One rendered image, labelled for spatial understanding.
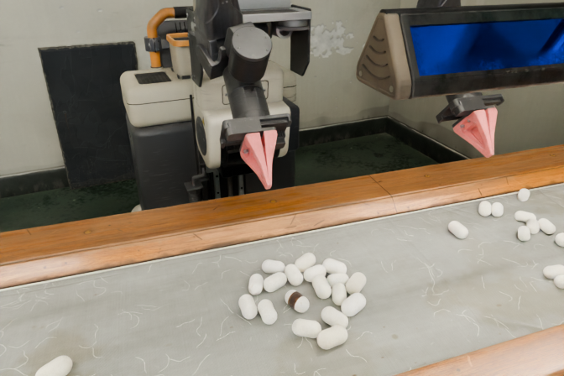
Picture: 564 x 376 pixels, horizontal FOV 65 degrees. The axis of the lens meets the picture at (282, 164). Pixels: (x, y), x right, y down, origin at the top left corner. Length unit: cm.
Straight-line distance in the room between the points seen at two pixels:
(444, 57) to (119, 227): 54
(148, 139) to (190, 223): 68
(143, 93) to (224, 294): 83
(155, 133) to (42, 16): 121
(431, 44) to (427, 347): 35
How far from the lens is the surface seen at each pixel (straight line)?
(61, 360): 57
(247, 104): 66
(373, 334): 58
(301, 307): 58
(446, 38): 43
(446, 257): 73
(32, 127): 258
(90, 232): 75
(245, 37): 64
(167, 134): 138
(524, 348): 59
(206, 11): 69
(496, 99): 86
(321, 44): 280
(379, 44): 42
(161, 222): 74
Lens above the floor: 116
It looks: 26 degrees down
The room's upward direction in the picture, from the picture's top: straight up
